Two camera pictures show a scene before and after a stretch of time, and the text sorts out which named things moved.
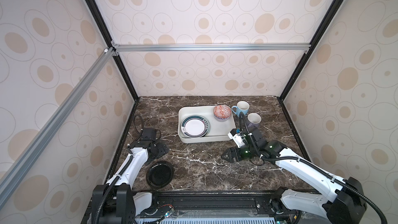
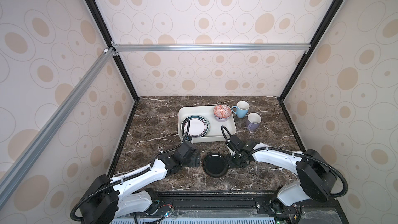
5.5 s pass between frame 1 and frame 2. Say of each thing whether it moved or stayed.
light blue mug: stayed
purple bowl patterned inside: stayed
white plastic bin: stayed
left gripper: moved
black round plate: moved
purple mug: stayed
